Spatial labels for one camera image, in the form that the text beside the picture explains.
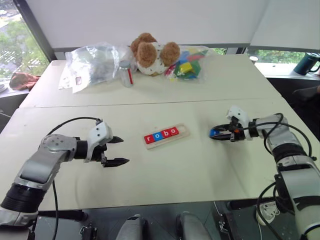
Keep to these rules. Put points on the clear plastic bag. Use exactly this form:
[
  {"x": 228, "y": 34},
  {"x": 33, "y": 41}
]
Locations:
[{"x": 92, "y": 66}]

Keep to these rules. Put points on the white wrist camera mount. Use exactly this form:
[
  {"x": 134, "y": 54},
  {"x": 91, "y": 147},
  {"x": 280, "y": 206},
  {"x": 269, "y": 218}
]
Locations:
[
  {"x": 100, "y": 131},
  {"x": 238, "y": 112}
]

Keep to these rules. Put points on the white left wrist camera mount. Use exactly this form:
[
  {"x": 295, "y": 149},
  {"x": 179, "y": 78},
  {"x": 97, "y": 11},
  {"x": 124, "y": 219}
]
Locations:
[{"x": 100, "y": 131}]

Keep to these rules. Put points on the brown and white plush toy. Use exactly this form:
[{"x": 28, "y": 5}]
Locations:
[{"x": 150, "y": 56}]

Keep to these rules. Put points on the white shoe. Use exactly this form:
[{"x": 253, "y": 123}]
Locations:
[{"x": 266, "y": 215}]

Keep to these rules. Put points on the red letter tile o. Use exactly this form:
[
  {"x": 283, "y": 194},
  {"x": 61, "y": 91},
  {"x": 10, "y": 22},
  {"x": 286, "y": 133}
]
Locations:
[{"x": 173, "y": 132}]

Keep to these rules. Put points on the pink cloth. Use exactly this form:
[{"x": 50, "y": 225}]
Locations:
[{"x": 22, "y": 80}]

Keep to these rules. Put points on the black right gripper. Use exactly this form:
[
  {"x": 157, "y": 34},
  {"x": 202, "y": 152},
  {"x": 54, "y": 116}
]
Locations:
[{"x": 237, "y": 135}]

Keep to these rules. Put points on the dark green mug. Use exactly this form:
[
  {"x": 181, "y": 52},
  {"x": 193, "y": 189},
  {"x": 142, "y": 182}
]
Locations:
[{"x": 305, "y": 63}]

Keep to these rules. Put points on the bag of colourful blocks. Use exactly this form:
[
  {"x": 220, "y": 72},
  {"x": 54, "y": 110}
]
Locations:
[{"x": 187, "y": 66}]

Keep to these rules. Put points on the wooden letter tray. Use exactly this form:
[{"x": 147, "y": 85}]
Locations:
[{"x": 183, "y": 130}]

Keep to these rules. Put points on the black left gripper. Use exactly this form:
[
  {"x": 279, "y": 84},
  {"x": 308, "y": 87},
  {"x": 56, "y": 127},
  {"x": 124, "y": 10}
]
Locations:
[{"x": 98, "y": 155}]

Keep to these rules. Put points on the blue object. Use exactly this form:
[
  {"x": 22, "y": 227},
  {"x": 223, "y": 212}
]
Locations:
[{"x": 217, "y": 132}]

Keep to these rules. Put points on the red r letter block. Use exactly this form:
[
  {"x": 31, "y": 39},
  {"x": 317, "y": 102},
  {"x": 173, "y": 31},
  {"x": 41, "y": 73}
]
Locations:
[{"x": 149, "y": 139}]

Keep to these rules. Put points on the red letter tile b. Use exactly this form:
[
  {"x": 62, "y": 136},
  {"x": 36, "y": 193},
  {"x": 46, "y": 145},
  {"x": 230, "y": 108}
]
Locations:
[{"x": 165, "y": 134}]

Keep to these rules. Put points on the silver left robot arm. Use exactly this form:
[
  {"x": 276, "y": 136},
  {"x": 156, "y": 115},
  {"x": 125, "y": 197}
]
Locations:
[{"x": 40, "y": 165}]

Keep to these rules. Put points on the black table frame bar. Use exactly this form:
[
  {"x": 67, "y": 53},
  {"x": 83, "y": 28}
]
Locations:
[
  {"x": 250, "y": 204},
  {"x": 67, "y": 215}
]

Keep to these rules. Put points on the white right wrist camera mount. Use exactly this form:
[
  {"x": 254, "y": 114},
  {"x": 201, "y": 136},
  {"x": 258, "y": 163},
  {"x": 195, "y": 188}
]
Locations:
[{"x": 238, "y": 112}]

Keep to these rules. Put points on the clear jar with red label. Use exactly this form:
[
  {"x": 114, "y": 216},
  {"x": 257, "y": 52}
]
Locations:
[{"x": 125, "y": 73}]

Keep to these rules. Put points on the blue o letter block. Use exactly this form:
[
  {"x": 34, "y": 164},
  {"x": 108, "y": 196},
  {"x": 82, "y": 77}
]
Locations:
[{"x": 157, "y": 137}]

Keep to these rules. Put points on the grey rounded shape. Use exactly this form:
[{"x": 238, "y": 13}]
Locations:
[
  {"x": 131, "y": 228},
  {"x": 193, "y": 228}
]

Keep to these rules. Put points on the black metal bracket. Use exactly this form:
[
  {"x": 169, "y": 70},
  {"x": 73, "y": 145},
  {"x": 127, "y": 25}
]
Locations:
[
  {"x": 227, "y": 227},
  {"x": 88, "y": 232}
]

